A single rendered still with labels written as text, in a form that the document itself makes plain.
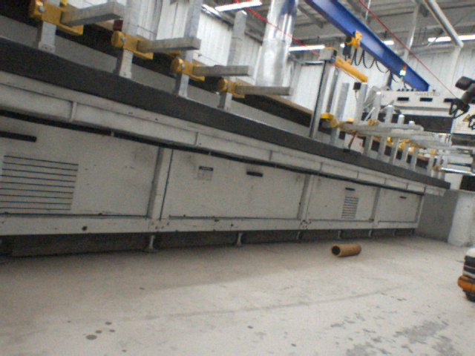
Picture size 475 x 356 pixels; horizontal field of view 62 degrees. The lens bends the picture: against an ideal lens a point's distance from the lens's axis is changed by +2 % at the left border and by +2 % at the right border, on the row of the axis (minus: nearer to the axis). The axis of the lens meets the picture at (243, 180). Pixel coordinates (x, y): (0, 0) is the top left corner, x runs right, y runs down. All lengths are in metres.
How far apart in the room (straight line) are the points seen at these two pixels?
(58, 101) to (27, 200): 0.42
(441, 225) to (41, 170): 4.53
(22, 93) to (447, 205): 4.70
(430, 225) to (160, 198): 4.01
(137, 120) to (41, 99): 0.32
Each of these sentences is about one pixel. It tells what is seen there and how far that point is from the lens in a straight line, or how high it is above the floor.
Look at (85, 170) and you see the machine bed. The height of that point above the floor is 0.35.
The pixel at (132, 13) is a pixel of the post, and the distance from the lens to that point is 1.45.
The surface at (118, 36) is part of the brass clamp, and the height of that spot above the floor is 0.82.
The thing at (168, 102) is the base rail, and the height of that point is 0.66.
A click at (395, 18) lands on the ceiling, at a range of 11.94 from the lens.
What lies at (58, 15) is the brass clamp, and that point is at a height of 0.81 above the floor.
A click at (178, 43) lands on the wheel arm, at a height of 0.81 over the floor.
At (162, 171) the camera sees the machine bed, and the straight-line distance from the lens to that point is 1.80.
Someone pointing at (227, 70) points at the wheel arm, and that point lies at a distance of 1.44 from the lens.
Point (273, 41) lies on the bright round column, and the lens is 6.98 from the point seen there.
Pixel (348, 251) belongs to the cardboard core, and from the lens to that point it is 2.72.
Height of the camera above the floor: 0.51
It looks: 3 degrees down
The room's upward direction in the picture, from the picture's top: 11 degrees clockwise
